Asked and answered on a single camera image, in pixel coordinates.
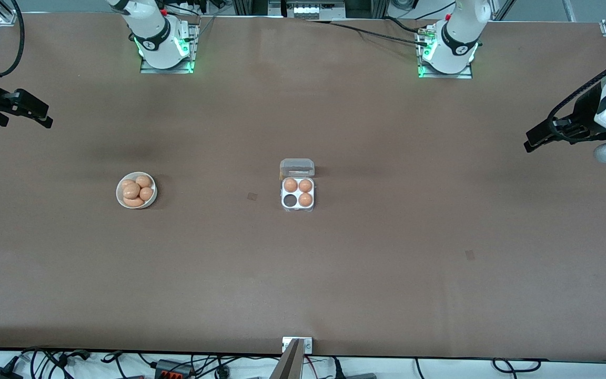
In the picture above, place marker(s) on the white power strip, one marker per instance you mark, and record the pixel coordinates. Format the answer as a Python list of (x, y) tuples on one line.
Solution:
[(313, 9)]

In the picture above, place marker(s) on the black adapter with orange plugs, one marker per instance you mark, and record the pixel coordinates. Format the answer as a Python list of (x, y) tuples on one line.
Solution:
[(171, 370)]

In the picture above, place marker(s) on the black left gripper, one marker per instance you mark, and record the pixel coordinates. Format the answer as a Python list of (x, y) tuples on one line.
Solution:
[(586, 112)]

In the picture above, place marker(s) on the black power plug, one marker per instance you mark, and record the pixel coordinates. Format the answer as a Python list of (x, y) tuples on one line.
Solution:
[(0, 374)]

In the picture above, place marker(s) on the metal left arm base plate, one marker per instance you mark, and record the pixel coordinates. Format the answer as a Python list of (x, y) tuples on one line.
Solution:
[(466, 75)]

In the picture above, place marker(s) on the metal table edge bracket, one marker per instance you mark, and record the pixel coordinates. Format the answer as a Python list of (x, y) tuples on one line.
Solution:
[(307, 345)]

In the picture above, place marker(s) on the clear plastic egg box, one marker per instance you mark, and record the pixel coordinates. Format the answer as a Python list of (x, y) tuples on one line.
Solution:
[(298, 165)]

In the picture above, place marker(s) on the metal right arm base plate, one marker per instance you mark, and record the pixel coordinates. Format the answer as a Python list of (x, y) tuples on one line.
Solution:
[(148, 68)]

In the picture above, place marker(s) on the aluminium camera post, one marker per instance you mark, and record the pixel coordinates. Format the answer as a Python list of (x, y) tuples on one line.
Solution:
[(290, 366)]

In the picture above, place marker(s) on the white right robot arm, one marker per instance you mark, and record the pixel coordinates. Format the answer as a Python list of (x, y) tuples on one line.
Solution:
[(155, 31)]

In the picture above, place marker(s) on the white round bowl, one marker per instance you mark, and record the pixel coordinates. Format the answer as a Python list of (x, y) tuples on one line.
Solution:
[(121, 194)]

